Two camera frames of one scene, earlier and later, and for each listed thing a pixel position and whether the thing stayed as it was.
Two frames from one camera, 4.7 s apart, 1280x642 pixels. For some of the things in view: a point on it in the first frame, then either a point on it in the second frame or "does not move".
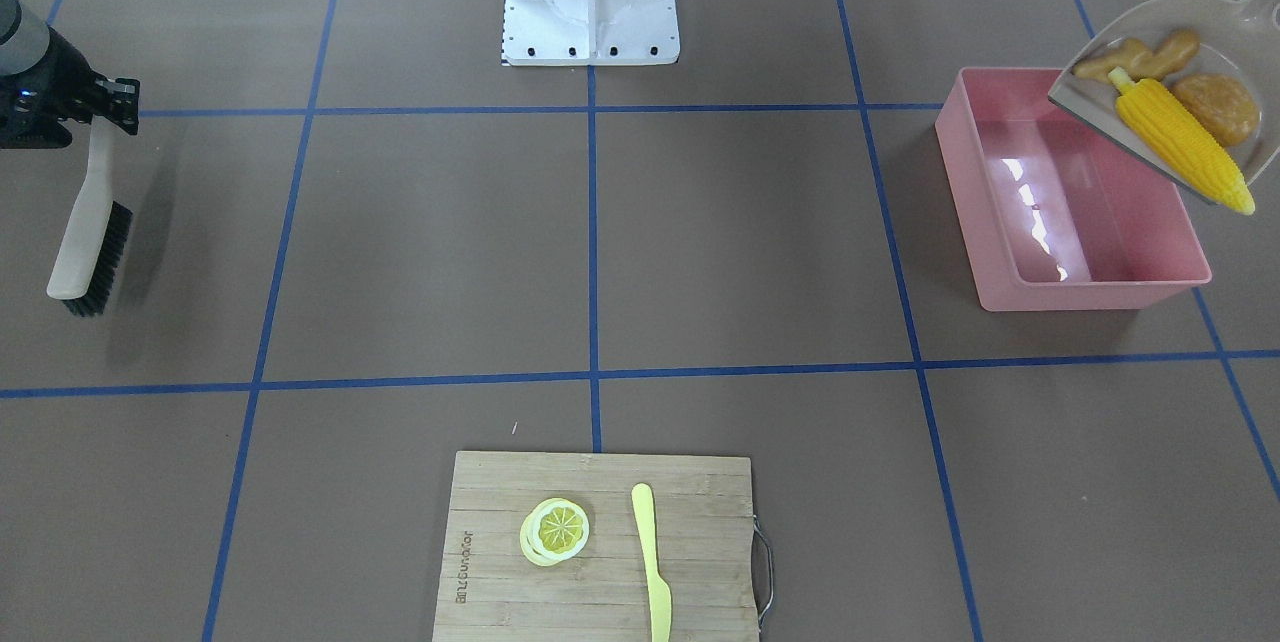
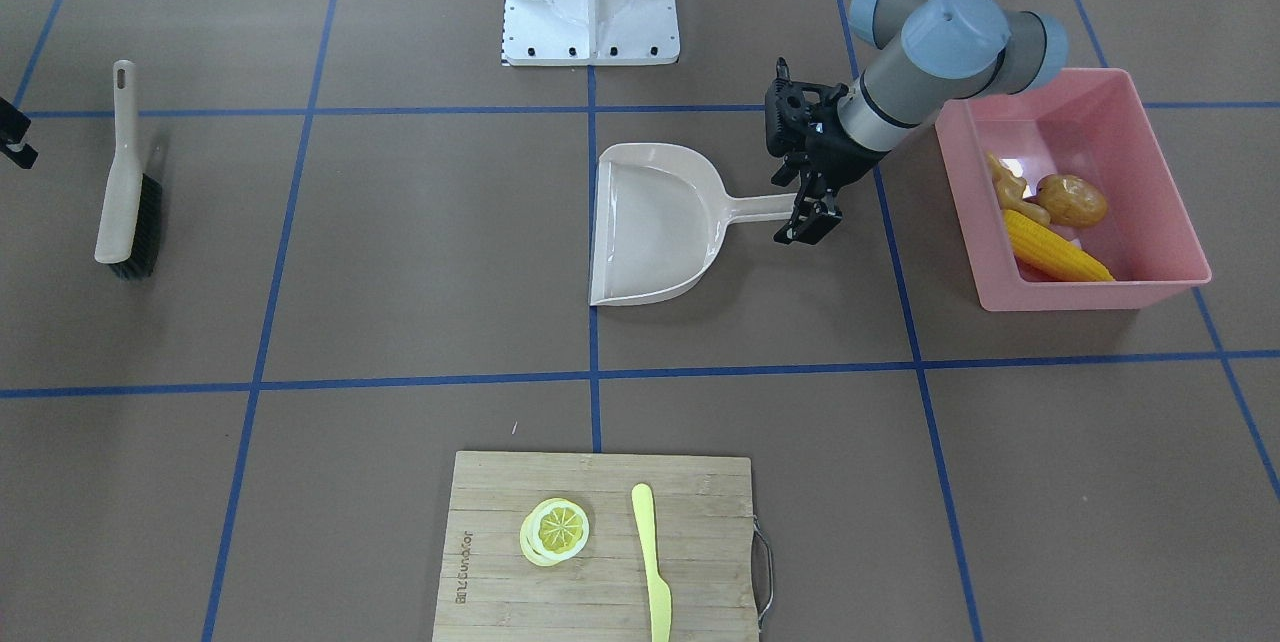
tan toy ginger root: [1139, 60] -> [1009, 190]
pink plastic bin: [1051, 212] does not move
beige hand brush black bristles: [93, 242] -> [131, 208]
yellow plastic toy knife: [642, 498] does not move
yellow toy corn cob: [1157, 116] -> [1050, 253]
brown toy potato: [1226, 108] -> [1071, 200]
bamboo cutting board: [703, 537] does not move
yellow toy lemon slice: [555, 530] does not move
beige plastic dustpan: [1237, 39] -> [662, 218]
